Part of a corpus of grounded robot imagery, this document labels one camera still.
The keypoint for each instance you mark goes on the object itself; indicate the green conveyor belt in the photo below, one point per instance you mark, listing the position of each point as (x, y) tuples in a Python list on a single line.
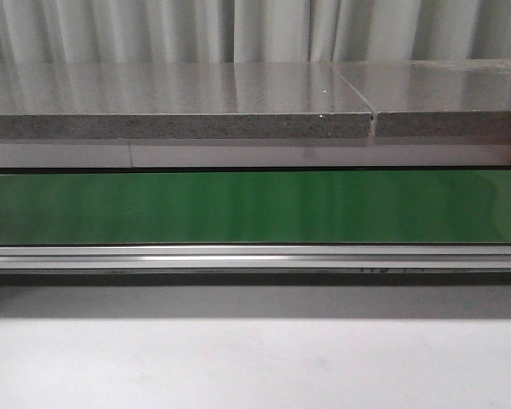
[(283, 207)]

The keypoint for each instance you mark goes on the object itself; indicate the grey speckled stone counter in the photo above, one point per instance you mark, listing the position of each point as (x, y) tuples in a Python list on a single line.
[(131, 116)]

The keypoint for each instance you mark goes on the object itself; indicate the white pleated curtain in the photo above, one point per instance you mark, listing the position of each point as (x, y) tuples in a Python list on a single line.
[(252, 31)]

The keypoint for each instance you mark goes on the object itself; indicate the aluminium conveyor frame rail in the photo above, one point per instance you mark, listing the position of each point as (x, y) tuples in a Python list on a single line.
[(116, 260)]

